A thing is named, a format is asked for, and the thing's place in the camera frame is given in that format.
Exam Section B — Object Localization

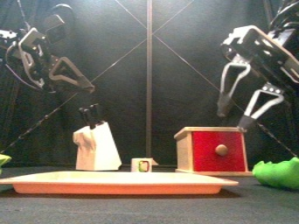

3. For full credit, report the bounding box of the small white cube toy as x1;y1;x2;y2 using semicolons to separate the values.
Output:
130;157;159;173

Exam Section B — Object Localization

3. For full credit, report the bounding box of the yellow-green toy starfruit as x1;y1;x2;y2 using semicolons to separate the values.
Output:
0;153;14;175

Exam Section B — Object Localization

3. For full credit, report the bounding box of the green toy lettuce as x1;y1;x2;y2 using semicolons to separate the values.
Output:
251;157;299;191

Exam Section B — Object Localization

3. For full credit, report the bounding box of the wooden box with red drawer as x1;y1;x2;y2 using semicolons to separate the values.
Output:
172;126;254;177

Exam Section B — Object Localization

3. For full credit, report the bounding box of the black knife handle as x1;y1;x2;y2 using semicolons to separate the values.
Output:
88;103;106;126
79;107;98;130

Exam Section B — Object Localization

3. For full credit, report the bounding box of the vertical metal frame pole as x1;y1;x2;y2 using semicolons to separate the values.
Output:
144;0;155;158

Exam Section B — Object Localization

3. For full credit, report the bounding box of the white knife block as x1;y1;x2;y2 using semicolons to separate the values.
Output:
72;121;123;172

